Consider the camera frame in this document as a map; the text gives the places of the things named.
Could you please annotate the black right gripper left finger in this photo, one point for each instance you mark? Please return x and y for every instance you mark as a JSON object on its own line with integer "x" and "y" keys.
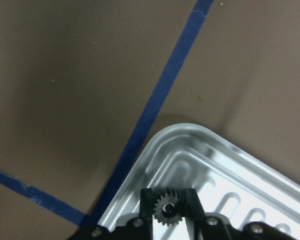
{"x": 146, "y": 205}

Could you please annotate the silver metal tray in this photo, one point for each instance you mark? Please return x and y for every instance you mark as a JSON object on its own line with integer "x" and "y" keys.
{"x": 227, "y": 180}

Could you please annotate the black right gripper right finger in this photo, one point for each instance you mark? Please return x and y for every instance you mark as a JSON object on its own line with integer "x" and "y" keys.
{"x": 193, "y": 208}

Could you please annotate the small black bearing gear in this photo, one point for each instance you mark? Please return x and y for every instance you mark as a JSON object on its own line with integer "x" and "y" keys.
{"x": 166, "y": 207}

